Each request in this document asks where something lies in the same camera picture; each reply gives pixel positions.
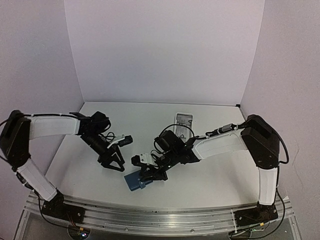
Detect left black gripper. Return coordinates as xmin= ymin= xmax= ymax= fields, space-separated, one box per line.
xmin=80 ymin=131 xmax=125 ymax=172

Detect blue card holder wallet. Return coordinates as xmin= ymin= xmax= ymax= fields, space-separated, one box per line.
xmin=124 ymin=171 xmax=153 ymax=192

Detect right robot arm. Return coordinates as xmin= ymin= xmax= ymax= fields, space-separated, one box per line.
xmin=131 ymin=114 xmax=280 ymax=226

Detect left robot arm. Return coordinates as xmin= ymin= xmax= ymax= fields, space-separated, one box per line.
xmin=0 ymin=110 xmax=127 ymax=224

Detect white plastic tray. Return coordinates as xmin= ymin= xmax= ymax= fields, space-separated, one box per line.
xmin=173 ymin=112 xmax=193 ymax=142

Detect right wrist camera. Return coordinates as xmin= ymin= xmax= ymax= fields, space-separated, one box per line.
xmin=131 ymin=153 xmax=154 ymax=167

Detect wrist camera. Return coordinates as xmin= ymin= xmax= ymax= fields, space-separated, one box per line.
xmin=107 ymin=134 xmax=133 ymax=149
xmin=131 ymin=153 xmax=154 ymax=167

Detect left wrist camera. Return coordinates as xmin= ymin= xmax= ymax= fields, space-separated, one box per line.
xmin=107 ymin=134 xmax=133 ymax=149

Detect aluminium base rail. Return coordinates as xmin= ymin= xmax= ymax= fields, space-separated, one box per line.
xmin=23 ymin=189 xmax=295 ymax=235

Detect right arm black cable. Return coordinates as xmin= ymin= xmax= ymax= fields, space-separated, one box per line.
xmin=271 ymin=127 xmax=291 ymax=165

